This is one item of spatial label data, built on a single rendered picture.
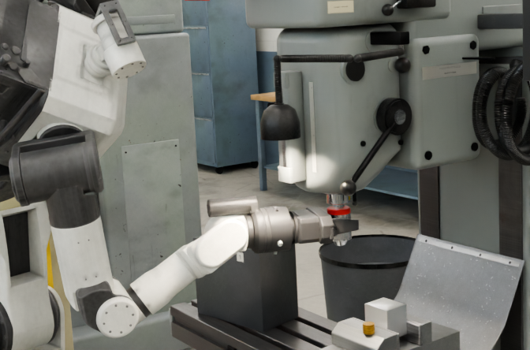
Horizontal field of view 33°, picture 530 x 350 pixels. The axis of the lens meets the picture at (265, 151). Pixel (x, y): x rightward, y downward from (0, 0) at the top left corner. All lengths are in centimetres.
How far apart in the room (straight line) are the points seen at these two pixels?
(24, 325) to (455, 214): 98
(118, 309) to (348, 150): 51
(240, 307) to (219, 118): 705
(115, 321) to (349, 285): 214
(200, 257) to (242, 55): 753
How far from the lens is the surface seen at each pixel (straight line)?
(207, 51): 901
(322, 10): 160
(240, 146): 923
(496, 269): 203
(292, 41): 171
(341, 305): 379
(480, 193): 204
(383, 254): 412
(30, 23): 172
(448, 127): 182
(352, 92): 167
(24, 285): 203
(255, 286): 202
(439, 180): 212
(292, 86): 168
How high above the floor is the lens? 168
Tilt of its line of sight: 9 degrees down
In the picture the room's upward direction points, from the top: 3 degrees counter-clockwise
